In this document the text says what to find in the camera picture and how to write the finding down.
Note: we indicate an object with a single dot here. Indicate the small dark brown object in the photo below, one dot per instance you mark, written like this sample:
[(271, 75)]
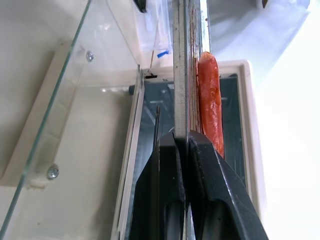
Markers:
[(264, 2)]

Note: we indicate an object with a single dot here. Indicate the cream toaster oven body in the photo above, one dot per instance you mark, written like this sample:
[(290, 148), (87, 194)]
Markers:
[(252, 125)]

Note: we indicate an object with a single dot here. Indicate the black rounded object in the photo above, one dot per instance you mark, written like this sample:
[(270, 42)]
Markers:
[(140, 5)]

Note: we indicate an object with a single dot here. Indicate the red-orange sausage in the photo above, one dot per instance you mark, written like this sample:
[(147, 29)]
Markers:
[(210, 100)]

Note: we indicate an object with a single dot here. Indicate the thin dark oven rack rod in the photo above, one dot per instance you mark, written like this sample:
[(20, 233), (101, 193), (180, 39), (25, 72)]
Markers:
[(156, 125)]

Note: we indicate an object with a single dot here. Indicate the small blue tape piece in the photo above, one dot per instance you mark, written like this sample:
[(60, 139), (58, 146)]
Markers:
[(162, 53)]

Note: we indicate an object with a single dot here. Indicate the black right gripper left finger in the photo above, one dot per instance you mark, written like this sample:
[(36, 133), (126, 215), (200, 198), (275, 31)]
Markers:
[(160, 190)]

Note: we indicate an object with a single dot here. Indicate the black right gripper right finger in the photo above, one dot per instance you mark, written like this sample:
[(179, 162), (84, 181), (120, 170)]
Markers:
[(225, 200)]

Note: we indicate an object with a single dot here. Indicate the clear plastic bag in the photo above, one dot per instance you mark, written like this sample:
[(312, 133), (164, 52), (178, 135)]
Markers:
[(153, 30)]

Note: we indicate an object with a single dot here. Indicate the glass toaster oven door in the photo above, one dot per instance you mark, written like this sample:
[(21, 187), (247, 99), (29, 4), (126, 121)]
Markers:
[(95, 150)]

